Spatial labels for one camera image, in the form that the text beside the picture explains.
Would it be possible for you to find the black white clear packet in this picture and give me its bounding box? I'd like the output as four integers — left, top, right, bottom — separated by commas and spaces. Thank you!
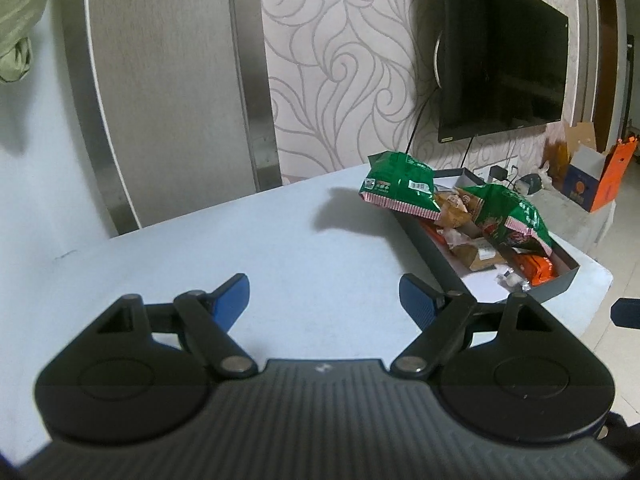
442, 229, 506, 272

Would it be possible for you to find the clear packet pink candy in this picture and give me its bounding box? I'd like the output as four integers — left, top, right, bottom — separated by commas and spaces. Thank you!
496, 268, 530, 292

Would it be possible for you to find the orange snack packet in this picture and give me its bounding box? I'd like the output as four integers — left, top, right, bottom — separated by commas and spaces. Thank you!
515, 254, 558, 286

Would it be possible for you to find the green snack bag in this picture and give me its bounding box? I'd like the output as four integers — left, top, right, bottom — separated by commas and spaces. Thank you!
359, 151, 440, 220
458, 184, 552, 257

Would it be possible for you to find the brown yellow snack packet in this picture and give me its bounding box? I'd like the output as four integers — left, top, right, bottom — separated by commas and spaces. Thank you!
435, 191, 472, 229

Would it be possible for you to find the black shallow box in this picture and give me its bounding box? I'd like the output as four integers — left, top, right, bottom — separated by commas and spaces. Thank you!
387, 167, 582, 306

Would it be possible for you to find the orange blue cardboard box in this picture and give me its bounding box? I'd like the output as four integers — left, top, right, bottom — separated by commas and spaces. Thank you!
561, 122, 638, 212

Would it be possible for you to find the black power adapter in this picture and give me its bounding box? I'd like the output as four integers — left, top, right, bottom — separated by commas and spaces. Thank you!
488, 165, 509, 183

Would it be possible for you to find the green cloth bag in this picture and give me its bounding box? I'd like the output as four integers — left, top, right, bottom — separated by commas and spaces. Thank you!
0, 0, 48, 84

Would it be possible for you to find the white wall socket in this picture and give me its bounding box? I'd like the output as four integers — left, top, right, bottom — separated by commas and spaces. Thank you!
473, 156, 518, 183

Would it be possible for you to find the black television cable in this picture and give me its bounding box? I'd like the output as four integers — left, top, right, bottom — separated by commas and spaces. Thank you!
404, 86, 476, 172

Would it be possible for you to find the grey wall panel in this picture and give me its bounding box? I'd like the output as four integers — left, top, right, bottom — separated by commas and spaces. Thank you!
61, 0, 282, 233

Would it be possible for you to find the black wall television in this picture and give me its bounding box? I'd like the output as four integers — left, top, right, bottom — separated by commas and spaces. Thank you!
434, 0, 568, 143

